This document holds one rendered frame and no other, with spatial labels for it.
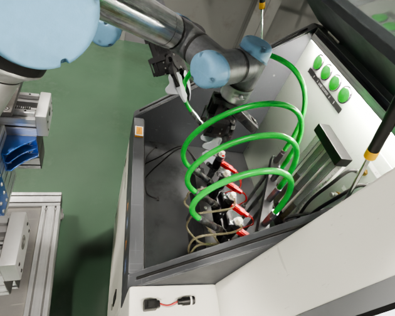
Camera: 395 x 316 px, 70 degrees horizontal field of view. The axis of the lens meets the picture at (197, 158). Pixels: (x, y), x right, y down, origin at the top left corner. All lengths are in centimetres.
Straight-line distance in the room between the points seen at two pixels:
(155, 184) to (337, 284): 74
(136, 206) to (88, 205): 114
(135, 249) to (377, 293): 56
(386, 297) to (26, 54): 53
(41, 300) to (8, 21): 134
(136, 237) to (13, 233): 29
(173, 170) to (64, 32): 90
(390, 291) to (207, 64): 47
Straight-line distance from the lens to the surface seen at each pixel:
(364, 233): 53
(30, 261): 163
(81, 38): 34
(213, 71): 58
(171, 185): 111
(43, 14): 32
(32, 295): 157
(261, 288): 67
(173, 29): 63
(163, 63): 87
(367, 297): 53
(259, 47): 66
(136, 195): 91
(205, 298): 78
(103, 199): 204
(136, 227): 85
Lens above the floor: 169
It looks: 43 degrees down
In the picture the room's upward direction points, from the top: 24 degrees clockwise
